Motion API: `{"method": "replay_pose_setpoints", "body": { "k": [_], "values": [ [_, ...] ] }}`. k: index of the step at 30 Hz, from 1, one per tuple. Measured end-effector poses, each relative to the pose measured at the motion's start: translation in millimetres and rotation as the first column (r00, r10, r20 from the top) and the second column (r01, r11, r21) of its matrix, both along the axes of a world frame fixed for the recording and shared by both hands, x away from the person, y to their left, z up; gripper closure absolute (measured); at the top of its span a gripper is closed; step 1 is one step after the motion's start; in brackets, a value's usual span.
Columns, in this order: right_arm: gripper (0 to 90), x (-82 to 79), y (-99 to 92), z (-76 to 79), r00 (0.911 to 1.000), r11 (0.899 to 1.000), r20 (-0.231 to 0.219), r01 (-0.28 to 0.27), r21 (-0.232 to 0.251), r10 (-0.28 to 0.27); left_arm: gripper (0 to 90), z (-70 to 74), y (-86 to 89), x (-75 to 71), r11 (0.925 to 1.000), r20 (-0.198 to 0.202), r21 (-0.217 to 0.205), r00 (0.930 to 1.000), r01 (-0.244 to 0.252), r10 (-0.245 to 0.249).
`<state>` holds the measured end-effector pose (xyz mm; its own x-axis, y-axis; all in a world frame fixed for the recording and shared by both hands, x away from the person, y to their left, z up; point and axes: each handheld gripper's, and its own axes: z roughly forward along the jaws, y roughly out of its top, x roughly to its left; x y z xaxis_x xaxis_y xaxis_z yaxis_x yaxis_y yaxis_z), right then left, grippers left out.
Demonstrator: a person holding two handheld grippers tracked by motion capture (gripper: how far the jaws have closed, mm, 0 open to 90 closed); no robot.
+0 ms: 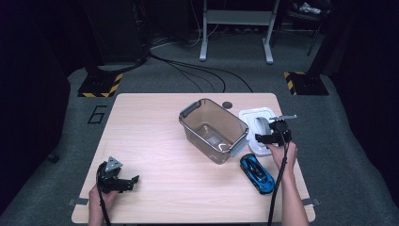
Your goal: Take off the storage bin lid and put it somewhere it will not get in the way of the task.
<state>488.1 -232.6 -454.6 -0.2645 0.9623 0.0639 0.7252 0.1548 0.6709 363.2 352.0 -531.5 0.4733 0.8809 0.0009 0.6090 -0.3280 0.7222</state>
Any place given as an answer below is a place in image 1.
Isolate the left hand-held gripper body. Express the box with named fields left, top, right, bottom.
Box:
left=96, top=156, right=126, bottom=194

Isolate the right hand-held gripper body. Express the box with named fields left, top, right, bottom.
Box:
left=267, top=114, right=298, bottom=148

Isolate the blue toy car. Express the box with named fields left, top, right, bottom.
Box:
left=239, top=153, right=277, bottom=196

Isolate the grey translucent storage box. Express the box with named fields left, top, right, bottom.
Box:
left=178, top=97, right=250, bottom=166

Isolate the person's left hand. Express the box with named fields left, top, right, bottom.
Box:
left=88, top=185, right=120, bottom=215

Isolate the person's right hand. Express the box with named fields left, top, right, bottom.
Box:
left=266, top=140, right=299, bottom=177

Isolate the black yellow striped stand base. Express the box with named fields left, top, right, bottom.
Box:
left=76, top=62, right=124, bottom=99
left=283, top=71, right=330, bottom=97

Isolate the dark chair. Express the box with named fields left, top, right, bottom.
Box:
left=276, top=0, right=334, bottom=58

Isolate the white crumpled cloth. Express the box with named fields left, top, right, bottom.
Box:
left=296, top=2, right=323, bottom=16

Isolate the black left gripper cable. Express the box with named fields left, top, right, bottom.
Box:
left=95, top=164, right=113, bottom=226

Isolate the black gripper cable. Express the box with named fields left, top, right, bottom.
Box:
left=95, top=164, right=113, bottom=226
left=266, top=125, right=290, bottom=226

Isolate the metal table edge bracket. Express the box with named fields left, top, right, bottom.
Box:
left=67, top=198, right=89, bottom=207
left=301, top=197, right=321, bottom=207

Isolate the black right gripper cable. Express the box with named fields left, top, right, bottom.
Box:
left=266, top=125, right=290, bottom=226

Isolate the thin black floor cable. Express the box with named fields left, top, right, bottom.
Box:
left=170, top=64, right=204, bottom=94

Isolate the white metal stand frame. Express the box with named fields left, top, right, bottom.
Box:
left=199, top=0, right=281, bottom=66

